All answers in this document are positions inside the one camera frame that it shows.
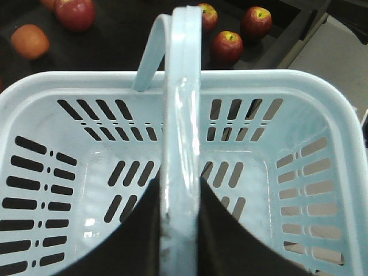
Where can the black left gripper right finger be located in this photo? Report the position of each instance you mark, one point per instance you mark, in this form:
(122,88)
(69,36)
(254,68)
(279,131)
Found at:
(225,247)

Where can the red apple middle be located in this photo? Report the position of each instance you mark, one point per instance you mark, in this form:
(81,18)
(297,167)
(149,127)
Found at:
(77,15)

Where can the red apple front right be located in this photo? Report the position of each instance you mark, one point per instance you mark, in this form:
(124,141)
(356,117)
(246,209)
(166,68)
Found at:
(256,23)

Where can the small orange fruit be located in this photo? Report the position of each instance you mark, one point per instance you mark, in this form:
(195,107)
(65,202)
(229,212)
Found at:
(30,41)

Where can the red apple front left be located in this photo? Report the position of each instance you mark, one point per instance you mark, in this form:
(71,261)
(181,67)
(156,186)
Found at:
(226,48)

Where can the red apple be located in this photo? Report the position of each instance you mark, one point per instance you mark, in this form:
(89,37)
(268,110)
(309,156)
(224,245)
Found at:
(77,15)
(256,23)
(209,17)
(226,48)

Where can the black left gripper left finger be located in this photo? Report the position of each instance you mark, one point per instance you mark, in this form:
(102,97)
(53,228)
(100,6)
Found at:
(133,248)

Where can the light blue plastic basket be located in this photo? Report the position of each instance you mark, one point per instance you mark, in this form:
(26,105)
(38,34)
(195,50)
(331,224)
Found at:
(282,150)

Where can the red apple upper front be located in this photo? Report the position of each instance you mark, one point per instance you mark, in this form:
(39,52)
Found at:
(209,17)

